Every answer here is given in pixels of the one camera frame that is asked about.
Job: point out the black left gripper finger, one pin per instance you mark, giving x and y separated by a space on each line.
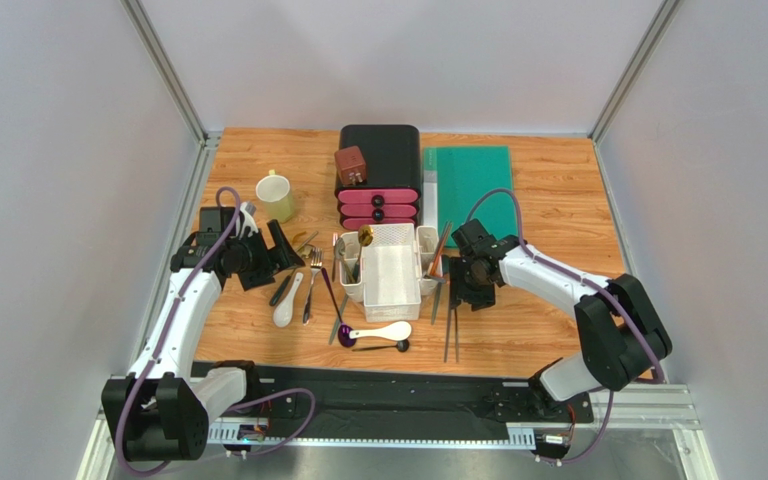
282 255
255 278

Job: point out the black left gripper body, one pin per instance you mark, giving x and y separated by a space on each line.
250 251

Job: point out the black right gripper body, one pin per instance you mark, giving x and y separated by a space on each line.
463 281

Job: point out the orange chopstick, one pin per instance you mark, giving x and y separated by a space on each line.
437 252

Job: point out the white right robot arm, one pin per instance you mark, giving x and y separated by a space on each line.
621 335

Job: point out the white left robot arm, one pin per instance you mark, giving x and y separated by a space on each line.
155 413

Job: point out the large silver fork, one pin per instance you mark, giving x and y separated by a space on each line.
316 267

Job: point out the white ceramic spoon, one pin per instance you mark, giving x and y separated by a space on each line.
396 331
284 310

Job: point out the teal plastic spoon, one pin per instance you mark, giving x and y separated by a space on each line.
439 289

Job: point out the small silver fork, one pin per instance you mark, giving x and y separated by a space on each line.
334 255

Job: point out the yellow-green mug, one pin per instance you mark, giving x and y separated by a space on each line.
275 192

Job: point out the white perforated utensil caddy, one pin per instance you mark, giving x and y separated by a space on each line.
393 285

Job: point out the teal plastic knife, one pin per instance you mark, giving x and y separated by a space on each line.
338 320

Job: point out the gold spoon in caddy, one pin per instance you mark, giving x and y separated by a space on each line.
365 238

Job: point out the purple metal spoon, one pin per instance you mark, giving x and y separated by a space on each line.
341 331

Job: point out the black small spoon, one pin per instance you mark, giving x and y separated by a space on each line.
401 346

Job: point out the brown relay block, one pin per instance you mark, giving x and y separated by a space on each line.
351 166

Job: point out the black and pink drawer box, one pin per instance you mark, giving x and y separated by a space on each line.
393 190

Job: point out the black mounting rail base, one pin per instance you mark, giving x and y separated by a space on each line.
365 406

